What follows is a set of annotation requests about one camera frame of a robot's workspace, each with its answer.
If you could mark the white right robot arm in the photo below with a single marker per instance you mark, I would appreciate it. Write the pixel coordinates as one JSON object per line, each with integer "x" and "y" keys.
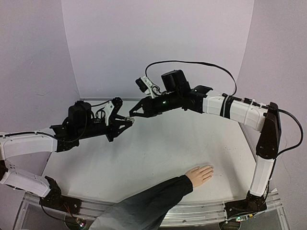
{"x": 205, "y": 100}

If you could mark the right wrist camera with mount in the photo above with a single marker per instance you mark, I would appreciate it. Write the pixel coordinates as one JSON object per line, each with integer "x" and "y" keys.
{"x": 148, "y": 87}

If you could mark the dark sleeved forearm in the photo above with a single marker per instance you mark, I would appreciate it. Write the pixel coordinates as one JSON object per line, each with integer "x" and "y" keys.
{"x": 145, "y": 210}

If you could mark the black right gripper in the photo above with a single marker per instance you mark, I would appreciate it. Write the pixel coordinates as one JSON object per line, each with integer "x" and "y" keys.
{"x": 148, "y": 106}

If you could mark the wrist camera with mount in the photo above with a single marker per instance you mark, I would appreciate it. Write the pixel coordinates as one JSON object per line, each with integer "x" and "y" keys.
{"x": 148, "y": 87}
{"x": 111, "y": 108}

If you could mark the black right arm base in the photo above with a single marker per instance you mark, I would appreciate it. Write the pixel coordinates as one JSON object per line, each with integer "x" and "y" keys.
{"x": 252, "y": 204}

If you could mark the aluminium table frame rail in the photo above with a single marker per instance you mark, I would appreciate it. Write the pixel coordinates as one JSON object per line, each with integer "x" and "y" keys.
{"x": 193, "y": 216}

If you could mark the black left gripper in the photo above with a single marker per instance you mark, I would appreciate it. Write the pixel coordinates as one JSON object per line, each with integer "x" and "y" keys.
{"x": 115, "y": 132}

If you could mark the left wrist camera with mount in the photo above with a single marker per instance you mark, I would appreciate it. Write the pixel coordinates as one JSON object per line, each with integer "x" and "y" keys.
{"x": 111, "y": 108}

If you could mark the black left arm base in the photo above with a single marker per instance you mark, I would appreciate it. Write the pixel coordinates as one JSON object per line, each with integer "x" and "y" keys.
{"x": 57, "y": 201}

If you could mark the mannequin hand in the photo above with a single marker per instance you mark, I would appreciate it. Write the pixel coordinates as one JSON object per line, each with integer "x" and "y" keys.
{"x": 200, "y": 175}

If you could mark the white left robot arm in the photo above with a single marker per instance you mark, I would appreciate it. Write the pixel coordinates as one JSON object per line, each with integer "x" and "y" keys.
{"x": 17, "y": 144}

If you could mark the glitter nail polish bottle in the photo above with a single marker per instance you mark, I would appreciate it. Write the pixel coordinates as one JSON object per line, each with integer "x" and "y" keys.
{"x": 129, "y": 119}

